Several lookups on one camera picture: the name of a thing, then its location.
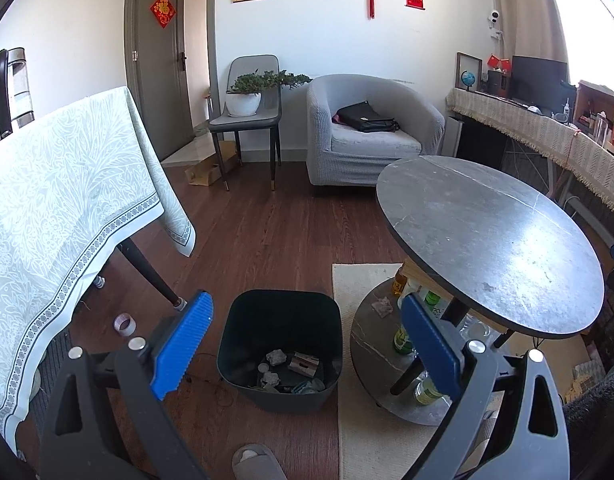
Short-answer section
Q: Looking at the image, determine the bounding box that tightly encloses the round grey coffee table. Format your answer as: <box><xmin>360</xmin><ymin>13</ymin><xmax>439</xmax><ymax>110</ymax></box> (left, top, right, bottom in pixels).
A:
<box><xmin>348</xmin><ymin>155</ymin><xmax>606</xmax><ymax>427</ymax></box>

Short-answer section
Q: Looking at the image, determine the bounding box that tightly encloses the grey dining chair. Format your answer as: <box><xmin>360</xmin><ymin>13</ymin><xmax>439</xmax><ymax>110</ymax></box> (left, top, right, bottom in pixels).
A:
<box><xmin>208</xmin><ymin>54</ymin><xmax>282</xmax><ymax>191</ymax></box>

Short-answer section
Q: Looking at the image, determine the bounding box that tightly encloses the potted green plant white pot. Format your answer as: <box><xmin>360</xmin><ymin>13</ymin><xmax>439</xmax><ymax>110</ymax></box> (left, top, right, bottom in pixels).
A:
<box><xmin>226</xmin><ymin>70</ymin><xmax>311</xmax><ymax>117</ymax></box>

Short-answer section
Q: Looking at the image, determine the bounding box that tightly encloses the small blue globe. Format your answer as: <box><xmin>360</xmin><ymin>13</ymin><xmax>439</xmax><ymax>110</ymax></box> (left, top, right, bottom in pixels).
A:
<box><xmin>460</xmin><ymin>70</ymin><xmax>476</xmax><ymax>91</ymax></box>

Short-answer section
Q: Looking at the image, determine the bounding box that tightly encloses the black computer monitor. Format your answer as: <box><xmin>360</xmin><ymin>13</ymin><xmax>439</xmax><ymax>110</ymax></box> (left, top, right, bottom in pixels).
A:
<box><xmin>508</xmin><ymin>55</ymin><xmax>570</xmax><ymax>112</ymax></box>

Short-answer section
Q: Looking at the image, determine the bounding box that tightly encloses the dark dining table leg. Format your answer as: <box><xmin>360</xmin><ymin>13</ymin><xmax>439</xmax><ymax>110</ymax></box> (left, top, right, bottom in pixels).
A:
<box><xmin>116</xmin><ymin>237</ymin><xmax>188</xmax><ymax>311</ymax></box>

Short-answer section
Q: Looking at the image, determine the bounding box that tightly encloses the wooden picture frame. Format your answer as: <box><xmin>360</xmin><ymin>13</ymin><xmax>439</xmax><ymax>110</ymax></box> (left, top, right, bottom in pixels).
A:
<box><xmin>455</xmin><ymin>52</ymin><xmax>483</xmax><ymax>91</ymax></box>

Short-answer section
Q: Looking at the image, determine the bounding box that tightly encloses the black trash bin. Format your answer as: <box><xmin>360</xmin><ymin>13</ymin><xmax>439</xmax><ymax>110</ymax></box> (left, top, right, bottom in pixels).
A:
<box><xmin>217</xmin><ymin>289</ymin><xmax>343</xmax><ymax>415</ymax></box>

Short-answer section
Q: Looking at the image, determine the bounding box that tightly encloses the beige fringed desk cloth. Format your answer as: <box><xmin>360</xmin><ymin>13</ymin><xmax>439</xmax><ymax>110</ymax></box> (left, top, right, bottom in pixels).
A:
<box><xmin>445</xmin><ymin>88</ymin><xmax>614</xmax><ymax>212</ymax></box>

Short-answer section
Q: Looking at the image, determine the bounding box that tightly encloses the beige floor rug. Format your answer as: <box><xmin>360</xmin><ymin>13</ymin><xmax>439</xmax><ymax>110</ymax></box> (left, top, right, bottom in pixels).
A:
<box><xmin>329</xmin><ymin>262</ymin><xmax>594</xmax><ymax>480</ymax></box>

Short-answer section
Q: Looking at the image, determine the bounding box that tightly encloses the flat cardboard box on floor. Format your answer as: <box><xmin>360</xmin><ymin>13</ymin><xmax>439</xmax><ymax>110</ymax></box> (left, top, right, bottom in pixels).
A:
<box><xmin>185</xmin><ymin>141</ymin><xmax>240</xmax><ymax>186</ymax></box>

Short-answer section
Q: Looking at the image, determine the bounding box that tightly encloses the glass kettle black handle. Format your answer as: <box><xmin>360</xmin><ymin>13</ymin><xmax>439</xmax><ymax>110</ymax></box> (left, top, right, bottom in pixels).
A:
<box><xmin>0</xmin><ymin>47</ymin><xmax>34</xmax><ymax>141</ymax></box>

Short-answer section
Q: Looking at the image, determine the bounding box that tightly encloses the grey slipper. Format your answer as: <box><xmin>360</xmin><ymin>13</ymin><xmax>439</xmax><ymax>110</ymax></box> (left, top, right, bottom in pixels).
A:
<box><xmin>232</xmin><ymin>443</ymin><xmax>287</xmax><ymax>480</ymax></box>

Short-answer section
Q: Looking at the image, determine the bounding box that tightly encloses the black handbag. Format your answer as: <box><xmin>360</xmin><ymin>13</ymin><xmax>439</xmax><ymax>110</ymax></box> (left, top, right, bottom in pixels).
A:
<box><xmin>332</xmin><ymin>101</ymin><xmax>400</xmax><ymax>133</ymax></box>

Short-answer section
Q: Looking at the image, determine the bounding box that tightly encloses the wooden desk shelf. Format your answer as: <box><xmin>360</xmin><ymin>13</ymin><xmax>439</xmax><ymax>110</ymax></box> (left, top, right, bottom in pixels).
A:
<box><xmin>573</xmin><ymin>80</ymin><xmax>614</xmax><ymax>156</ymax></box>

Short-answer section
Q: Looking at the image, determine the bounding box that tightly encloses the white tape roll on floor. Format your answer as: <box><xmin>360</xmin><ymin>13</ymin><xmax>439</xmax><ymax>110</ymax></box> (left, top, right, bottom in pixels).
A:
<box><xmin>113</xmin><ymin>313</ymin><xmax>136</xmax><ymax>337</ymax></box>

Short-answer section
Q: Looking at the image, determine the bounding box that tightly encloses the white security camera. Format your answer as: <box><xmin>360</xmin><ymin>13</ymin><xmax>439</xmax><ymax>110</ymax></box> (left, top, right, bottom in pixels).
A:
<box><xmin>488</xmin><ymin>10</ymin><xmax>502</xmax><ymax>40</ymax></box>

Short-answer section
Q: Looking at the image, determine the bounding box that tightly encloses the grey door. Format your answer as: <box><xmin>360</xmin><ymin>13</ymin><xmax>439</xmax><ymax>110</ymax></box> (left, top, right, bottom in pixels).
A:
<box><xmin>124</xmin><ymin>0</ymin><xmax>194</xmax><ymax>160</ymax></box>

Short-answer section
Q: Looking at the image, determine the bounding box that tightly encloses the red fu door sticker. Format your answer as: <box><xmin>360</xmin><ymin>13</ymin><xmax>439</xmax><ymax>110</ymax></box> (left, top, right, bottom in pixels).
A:
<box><xmin>150</xmin><ymin>0</ymin><xmax>177</xmax><ymax>28</ymax></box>

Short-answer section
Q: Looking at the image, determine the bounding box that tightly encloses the grey armchair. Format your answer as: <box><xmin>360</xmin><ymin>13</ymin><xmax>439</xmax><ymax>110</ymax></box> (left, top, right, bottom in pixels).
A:
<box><xmin>306</xmin><ymin>74</ymin><xmax>446</xmax><ymax>186</ymax></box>

